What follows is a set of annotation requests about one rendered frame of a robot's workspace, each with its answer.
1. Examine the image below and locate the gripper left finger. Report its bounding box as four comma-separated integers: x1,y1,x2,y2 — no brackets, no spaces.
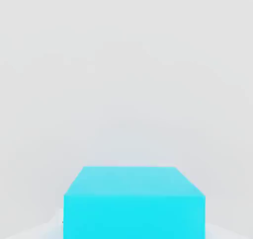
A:
4,208,64,239

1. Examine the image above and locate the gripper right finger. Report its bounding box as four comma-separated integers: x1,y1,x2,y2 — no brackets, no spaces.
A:
205,223,250,239

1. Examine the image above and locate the small cyan cube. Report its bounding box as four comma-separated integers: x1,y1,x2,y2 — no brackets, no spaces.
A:
63,166,207,239

